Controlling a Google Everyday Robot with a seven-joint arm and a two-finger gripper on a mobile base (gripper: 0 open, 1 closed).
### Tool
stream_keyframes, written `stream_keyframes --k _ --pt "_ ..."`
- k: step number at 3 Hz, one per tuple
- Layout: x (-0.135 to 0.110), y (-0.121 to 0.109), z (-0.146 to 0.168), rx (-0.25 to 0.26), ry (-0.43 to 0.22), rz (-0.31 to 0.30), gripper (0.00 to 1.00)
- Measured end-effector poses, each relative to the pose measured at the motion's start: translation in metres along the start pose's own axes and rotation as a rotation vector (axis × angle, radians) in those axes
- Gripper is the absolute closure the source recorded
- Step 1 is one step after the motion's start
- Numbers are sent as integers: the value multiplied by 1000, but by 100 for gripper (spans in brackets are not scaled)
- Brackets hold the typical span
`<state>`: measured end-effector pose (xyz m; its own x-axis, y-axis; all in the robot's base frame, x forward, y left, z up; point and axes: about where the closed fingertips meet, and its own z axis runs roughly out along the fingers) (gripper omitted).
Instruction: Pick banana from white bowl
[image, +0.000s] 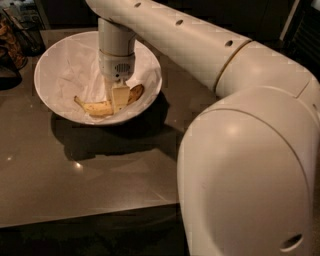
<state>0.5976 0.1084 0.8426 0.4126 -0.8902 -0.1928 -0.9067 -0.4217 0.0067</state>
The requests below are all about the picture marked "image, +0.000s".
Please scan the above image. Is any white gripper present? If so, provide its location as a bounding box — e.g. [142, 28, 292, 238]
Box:
[98, 50, 135, 113]

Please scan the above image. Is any spotted yellow banana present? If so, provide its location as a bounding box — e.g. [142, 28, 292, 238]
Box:
[74, 84, 145, 117]

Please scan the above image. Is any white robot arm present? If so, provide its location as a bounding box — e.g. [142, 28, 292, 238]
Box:
[86, 0, 319, 256]

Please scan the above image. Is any white bowl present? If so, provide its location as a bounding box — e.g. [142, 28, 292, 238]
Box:
[33, 30, 163, 126]

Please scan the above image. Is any white crumpled paper liner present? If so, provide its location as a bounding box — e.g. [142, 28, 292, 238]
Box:
[50, 35, 162, 125]

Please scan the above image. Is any dark round object at left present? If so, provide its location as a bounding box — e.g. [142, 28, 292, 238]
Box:
[0, 47, 22, 90]

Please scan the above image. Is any dark cabinet in background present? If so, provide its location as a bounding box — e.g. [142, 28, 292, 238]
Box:
[34, 0, 295, 41]

